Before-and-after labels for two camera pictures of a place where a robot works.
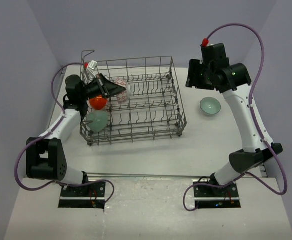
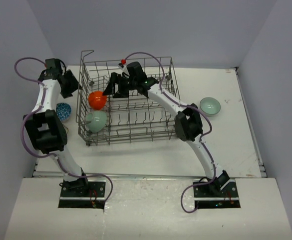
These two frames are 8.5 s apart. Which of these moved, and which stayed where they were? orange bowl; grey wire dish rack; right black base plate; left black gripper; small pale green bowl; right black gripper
Moved: right black gripper; left black gripper
Stayed: small pale green bowl; right black base plate; grey wire dish rack; orange bowl
